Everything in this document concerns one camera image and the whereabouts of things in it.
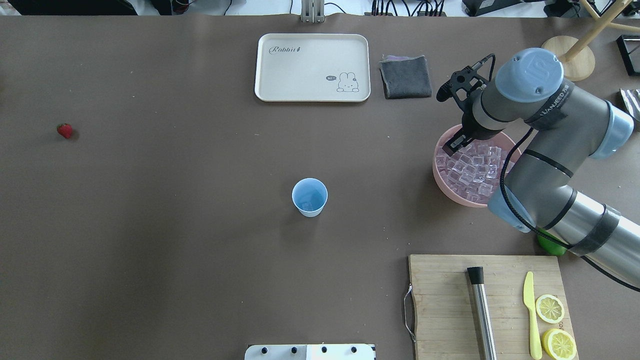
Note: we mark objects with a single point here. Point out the wooden stand with base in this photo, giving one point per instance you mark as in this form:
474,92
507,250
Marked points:
577,58

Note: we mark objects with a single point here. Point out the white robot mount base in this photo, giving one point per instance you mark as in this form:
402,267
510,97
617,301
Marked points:
322,351

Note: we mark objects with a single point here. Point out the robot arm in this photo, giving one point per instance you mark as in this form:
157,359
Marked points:
571,125

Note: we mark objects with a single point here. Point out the lemon half lower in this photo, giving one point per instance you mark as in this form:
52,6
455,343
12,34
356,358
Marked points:
559,344

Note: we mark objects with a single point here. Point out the lemon half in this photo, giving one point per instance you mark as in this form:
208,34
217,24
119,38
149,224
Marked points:
550,309
559,344

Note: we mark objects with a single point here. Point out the blue plastic cup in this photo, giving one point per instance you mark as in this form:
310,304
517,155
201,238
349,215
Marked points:
310,196

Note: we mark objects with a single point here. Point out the cream rabbit tray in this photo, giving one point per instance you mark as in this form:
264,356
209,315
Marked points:
312,67

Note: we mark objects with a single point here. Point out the steel muddler black tip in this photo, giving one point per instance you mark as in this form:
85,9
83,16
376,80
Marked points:
481,306

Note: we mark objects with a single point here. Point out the green lime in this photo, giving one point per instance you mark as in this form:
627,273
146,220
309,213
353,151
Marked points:
550,247

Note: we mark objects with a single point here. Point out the grey folded cloth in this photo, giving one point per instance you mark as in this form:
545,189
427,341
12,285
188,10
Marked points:
405,77

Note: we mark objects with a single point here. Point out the pink bowl of ice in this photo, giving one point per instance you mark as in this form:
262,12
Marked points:
471,175

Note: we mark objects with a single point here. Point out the yellow plastic knife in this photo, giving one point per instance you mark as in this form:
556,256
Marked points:
528,298

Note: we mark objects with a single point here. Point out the bamboo cutting board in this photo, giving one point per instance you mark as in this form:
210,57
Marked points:
445,323

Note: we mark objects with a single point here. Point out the red strawberry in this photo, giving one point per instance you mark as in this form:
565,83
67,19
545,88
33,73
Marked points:
65,130

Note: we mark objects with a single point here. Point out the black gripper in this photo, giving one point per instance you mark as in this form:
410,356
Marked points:
473,129

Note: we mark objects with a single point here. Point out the lemon half upper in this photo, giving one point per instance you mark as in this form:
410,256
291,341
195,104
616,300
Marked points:
550,309

